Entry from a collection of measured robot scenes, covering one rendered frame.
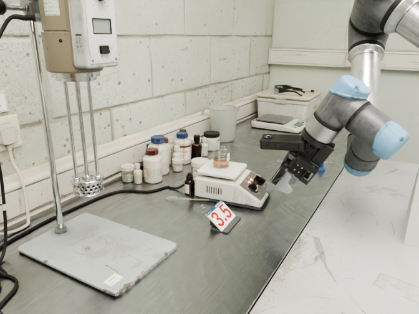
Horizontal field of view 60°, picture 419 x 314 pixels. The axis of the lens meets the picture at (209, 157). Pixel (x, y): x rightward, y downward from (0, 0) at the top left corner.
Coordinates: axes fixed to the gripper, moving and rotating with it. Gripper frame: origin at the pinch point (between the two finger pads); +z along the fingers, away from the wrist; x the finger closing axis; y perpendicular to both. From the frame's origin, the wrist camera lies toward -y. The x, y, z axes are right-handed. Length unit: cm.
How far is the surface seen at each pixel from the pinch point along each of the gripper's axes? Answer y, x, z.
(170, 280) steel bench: -7.8, -39.5, 4.9
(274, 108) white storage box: -14, 106, 27
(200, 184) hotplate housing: -16.3, -4.0, 10.0
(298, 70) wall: -16, 148, 14
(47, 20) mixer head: -50, -34, -26
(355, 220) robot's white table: 23.5, 1.4, -4.8
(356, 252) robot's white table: 23.2, -14.3, -7.5
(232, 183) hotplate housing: -8.7, -3.1, 4.1
